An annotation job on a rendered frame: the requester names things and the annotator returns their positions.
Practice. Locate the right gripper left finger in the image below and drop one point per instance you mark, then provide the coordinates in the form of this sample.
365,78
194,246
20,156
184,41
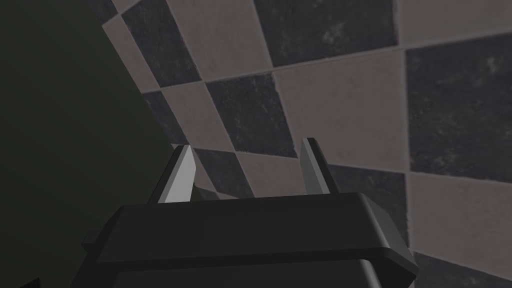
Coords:
178,180

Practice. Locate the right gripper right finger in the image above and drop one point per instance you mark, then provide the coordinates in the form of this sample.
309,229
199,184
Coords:
316,172

